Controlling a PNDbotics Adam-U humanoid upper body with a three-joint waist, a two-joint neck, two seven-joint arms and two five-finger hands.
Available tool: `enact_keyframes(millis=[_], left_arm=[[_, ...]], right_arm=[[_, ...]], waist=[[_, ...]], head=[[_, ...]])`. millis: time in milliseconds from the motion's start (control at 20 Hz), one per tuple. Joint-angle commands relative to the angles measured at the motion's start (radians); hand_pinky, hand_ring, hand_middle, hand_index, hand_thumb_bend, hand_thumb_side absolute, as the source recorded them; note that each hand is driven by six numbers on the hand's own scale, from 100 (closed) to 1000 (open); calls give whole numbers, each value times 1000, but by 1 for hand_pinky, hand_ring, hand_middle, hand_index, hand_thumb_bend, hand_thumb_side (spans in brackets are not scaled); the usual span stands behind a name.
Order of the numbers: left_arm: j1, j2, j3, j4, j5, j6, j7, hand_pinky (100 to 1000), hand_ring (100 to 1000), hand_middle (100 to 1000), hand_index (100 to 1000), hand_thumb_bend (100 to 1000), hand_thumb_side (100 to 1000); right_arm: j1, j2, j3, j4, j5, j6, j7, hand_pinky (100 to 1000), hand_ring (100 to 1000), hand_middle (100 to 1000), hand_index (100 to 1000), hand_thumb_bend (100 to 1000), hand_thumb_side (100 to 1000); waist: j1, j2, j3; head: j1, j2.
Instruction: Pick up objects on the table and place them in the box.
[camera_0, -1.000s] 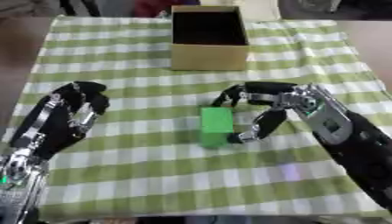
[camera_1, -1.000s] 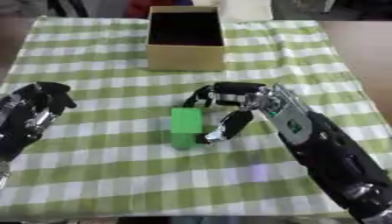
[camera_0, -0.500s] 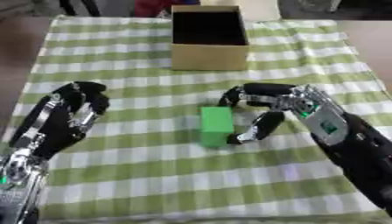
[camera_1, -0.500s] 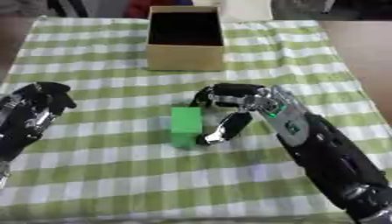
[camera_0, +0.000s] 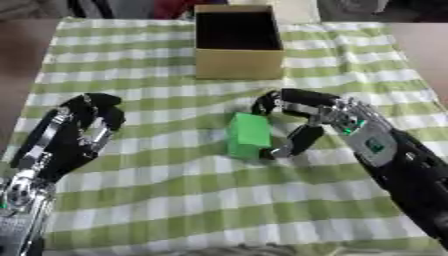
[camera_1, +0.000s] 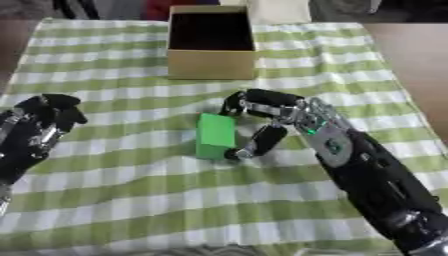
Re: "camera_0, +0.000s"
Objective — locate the tan cardboard box black inside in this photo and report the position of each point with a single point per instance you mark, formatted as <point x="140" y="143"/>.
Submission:
<point x="238" y="43"/>

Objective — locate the silver and black right robot arm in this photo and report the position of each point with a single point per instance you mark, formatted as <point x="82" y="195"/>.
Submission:
<point x="396" y="160"/>

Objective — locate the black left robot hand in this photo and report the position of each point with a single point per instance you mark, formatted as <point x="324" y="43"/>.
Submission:
<point x="64" y="140"/>

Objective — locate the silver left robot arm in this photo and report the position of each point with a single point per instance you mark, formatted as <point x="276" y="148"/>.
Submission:
<point x="23" y="210"/>

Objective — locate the green rectangular block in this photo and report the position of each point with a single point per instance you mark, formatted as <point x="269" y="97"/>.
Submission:
<point x="249" y="135"/>

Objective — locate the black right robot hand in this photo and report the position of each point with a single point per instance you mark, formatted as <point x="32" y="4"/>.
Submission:
<point x="303" y="100"/>

